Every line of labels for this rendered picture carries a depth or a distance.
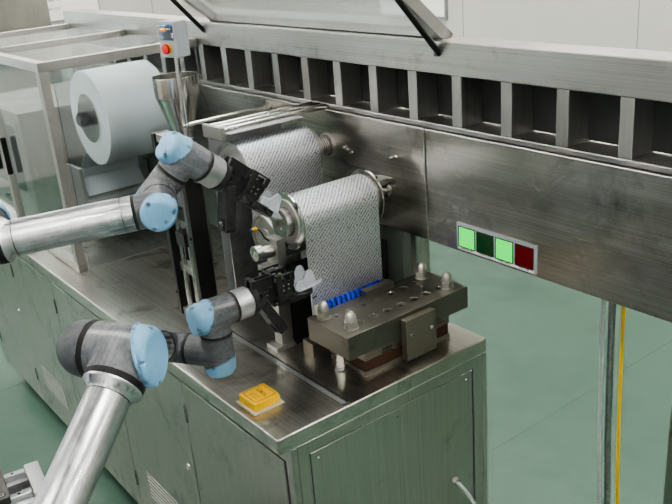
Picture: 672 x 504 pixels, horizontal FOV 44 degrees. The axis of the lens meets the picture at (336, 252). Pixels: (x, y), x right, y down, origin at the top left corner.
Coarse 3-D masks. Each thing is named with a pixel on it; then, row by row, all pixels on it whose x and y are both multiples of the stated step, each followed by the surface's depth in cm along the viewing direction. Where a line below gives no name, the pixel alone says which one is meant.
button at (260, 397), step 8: (264, 384) 198; (248, 392) 195; (256, 392) 194; (264, 392) 194; (272, 392) 194; (240, 400) 195; (248, 400) 192; (256, 400) 191; (264, 400) 191; (272, 400) 192; (256, 408) 190; (264, 408) 192
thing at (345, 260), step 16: (368, 224) 215; (320, 240) 207; (336, 240) 210; (352, 240) 213; (368, 240) 217; (320, 256) 208; (336, 256) 211; (352, 256) 214; (368, 256) 218; (320, 272) 209; (336, 272) 212; (352, 272) 216; (368, 272) 219; (320, 288) 210; (336, 288) 214; (352, 288) 217
